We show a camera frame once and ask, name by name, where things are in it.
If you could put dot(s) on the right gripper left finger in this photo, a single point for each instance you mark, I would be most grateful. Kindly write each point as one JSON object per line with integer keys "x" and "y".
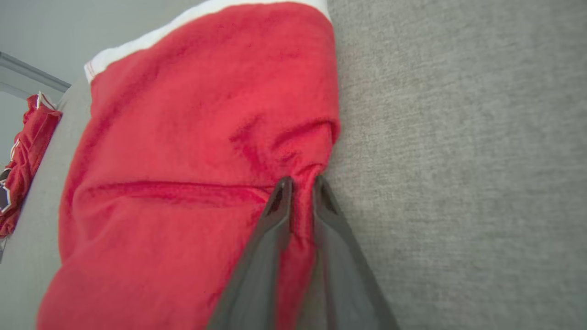
{"x": 261, "y": 275}

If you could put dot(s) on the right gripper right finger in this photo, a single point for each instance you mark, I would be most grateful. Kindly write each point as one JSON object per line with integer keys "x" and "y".
{"x": 344, "y": 275}

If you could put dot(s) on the red garment with white sleeves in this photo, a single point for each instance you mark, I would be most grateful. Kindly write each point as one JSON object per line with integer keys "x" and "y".
{"x": 183, "y": 137}

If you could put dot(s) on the red garment with black print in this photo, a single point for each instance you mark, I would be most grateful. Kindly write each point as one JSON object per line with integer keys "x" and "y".
{"x": 27, "y": 151}

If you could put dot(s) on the grey fabric sofa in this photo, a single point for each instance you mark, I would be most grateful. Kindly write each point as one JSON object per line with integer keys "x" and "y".
{"x": 458, "y": 160}

